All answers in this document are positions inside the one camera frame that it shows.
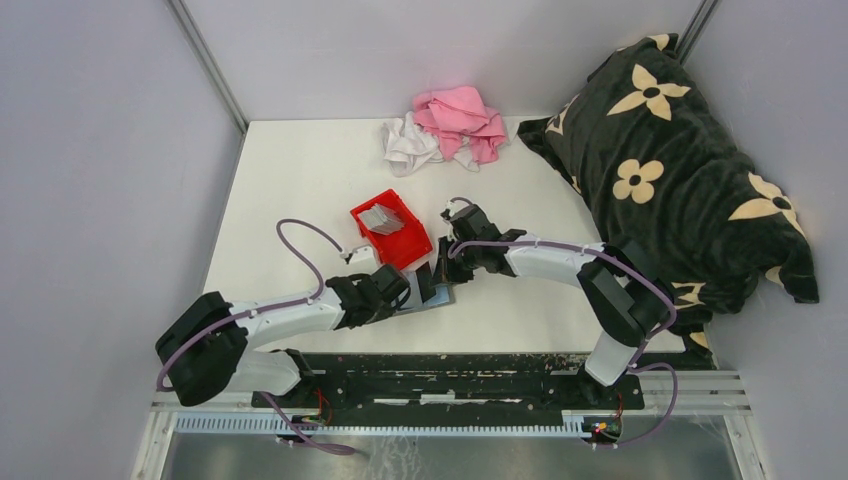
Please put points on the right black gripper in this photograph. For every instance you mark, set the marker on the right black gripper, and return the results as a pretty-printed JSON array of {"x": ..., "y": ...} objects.
[{"x": 446, "y": 272}]

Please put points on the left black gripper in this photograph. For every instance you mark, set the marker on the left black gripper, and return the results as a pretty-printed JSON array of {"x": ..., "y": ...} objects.
[{"x": 385, "y": 310}]

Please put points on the red plastic bin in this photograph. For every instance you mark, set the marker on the red plastic bin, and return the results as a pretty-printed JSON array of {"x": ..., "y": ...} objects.
[{"x": 395, "y": 233}]

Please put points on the grey card holder wallet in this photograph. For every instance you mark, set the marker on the grey card holder wallet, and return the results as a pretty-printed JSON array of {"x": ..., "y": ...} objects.
[{"x": 411, "y": 303}]

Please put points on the dark brown credit card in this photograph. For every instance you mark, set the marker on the dark brown credit card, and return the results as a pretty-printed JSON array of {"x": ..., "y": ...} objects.
[{"x": 424, "y": 278}]

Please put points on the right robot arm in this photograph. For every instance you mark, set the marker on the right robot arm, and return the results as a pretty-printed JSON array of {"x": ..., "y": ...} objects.
[{"x": 623, "y": 287}]

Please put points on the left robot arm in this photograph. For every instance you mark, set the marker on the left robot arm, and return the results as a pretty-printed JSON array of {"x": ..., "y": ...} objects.
[{"x": 217, "y": 346}]

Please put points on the stack of cards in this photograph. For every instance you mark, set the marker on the stack of cards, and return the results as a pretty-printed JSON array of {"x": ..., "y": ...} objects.
[{"x": 380, "y": 219}]

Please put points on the white cloth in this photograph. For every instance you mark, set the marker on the white cloth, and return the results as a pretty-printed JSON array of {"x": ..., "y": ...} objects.
[{"x": 407, "y": 147}]

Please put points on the pink cloth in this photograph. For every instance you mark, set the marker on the pink cloth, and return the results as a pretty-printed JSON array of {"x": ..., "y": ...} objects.
[{"x": 458, "y": 117}]

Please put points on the black floral pillow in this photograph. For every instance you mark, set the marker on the black floral pillow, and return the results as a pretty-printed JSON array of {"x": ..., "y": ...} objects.
[{"x": 641, "y": 147}]

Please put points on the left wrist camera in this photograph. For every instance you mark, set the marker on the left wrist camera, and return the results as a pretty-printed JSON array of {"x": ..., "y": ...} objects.
[{"x": 362, "y": 256}]

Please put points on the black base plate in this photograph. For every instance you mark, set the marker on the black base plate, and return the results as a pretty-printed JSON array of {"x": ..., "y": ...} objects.
[{"x": 452, "y": 390}]

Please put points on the aluminium rail frame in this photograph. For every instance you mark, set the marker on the aluminium rail frame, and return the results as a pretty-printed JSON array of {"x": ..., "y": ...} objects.
[{"x": 695, "y": 425}]

